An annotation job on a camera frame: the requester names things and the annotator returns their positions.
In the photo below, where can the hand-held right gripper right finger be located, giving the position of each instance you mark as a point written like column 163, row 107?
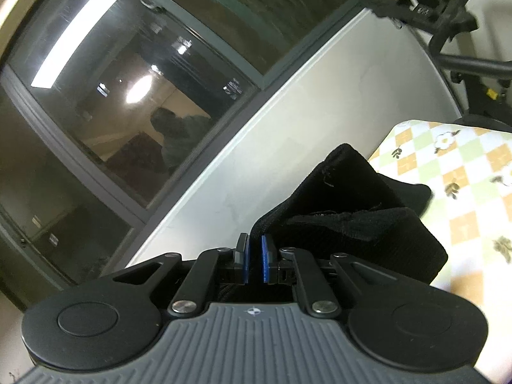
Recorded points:
column 266, row 262

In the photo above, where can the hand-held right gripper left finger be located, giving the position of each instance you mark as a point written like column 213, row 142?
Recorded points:
column 244, row 262

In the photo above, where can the black pants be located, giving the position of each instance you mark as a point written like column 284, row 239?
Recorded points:
column 360, row 216

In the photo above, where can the checkered floral tablecloth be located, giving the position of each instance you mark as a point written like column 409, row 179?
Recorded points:
column 472, row 192

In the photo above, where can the dark window frame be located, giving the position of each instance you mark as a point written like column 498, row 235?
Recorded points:
column 276, row 70

